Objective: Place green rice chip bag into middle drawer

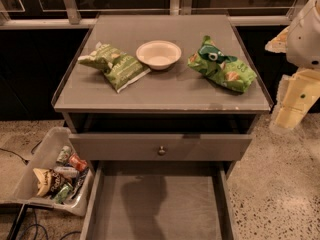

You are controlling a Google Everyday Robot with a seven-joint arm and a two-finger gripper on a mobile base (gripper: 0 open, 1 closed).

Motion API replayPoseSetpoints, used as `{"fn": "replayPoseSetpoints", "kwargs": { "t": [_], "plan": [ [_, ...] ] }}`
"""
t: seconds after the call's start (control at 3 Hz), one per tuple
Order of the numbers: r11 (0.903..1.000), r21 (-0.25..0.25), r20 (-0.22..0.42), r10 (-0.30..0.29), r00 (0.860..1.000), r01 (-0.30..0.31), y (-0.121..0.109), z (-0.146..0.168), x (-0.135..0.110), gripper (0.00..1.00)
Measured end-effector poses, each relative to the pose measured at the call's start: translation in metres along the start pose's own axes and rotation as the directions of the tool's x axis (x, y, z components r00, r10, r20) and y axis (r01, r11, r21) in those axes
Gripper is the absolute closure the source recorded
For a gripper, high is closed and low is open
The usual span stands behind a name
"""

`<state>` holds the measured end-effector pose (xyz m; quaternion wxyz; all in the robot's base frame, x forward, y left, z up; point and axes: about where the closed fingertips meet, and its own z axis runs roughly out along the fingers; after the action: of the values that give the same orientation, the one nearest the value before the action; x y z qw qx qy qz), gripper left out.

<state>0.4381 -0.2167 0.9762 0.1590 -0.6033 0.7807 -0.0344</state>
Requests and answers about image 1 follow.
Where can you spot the white snack packet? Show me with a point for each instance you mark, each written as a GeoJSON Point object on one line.
{"type": "Point", "coordinates": [67, 172]}

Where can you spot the green jalapeno chip bag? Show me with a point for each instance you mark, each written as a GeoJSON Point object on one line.
{"type": "Point", "coordinates": [119, 68]}

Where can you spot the dark blue snack bag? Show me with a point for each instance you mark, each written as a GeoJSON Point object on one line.
{"type": "Point", "coordinates": [80, 179]}

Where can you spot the metal window frame rail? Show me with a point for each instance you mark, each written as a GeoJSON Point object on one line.
{"type": "Point", "coordinates": [24, 14]}

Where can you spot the orange soda can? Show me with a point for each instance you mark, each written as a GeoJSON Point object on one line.
{"type": "Point", "coordinates": [76, 162]}

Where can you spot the brown chip bag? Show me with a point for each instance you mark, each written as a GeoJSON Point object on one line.
{"type": "Point", "coordinates": [49, 181]}

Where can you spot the grey open middle drawer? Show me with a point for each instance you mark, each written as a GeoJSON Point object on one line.
{"type": "Point", "coordinates": [159, 201]}

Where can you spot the grey top drawer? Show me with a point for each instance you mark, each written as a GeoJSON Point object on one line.
{"type": "Point", "coordinates": [144, 147]}

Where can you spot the green can lower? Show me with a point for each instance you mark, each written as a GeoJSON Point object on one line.
{"type": "Point", "coordinates": [63, 193]}

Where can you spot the round metal drawer knob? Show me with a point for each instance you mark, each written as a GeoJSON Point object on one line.
{"type": "Point", "coordinates": [161, 151]}

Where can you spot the green rice chip bag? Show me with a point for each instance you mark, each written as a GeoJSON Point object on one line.
{"type": "Point", "coordinates": [224, 70]}

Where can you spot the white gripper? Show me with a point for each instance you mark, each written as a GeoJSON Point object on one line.
{"type": "Point", "coordinates": [304, 41]}

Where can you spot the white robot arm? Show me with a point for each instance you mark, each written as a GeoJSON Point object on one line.
{"type": "Point", "coordinates": [303, 45]}

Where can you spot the white paper bowl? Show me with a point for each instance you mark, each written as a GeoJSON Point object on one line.
{"type": "Point", "coordinates": [158, 54]}

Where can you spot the grey drawer cabinet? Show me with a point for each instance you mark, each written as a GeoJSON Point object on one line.
{"type": "Point", "coordinates": [174, 101]}

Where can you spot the green soda can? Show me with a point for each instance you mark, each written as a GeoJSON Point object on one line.
{"type": "Point", "coordinates": [64, 155]}

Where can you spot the clear plastic storage bin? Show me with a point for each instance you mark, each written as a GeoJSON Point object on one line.
{"type": "Point", "coordinates": [45, 158]}

